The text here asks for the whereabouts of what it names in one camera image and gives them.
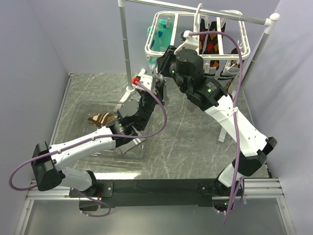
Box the brown argyle sock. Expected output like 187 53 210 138
88 113 115 128
223 60 241 90

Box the white clip sock hanger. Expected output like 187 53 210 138
144 9 251 61

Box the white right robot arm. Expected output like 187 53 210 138
156 46 277 195

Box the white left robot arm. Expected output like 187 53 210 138
31 80 166 197

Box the teal patterned sock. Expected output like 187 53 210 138
146 25 160 71
157 19 173 52

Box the grey striped hanging sock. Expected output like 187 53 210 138
203 60 219 78

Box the red yellow argyle sock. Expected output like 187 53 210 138
199 19 209 54

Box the clear plastic bin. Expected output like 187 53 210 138
63 100 150 161

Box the brown argyle hanging sock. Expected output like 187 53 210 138
223 60 241 90

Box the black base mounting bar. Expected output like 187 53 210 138
82 179 230 208

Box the silver white drying rack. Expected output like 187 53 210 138
118 0 280 144

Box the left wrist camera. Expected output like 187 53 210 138
132 74 155 91

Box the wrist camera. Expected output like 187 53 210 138
132 74 155 91
179 30 199 51

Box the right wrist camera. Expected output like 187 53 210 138
179 30 199 51

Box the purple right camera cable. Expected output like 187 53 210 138
190 31 245 225

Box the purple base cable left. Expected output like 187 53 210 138
73 190 111 217

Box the aluminium frame rail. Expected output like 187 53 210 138
14 72 98 233

